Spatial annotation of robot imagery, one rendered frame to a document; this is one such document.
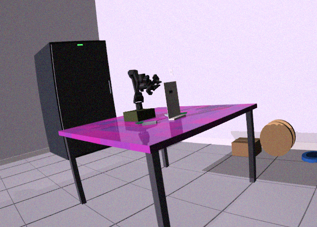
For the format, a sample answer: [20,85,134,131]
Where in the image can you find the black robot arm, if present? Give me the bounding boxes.
[128,69,151,110]

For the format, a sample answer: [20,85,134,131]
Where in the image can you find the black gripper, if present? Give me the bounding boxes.
[144,74,162,95]

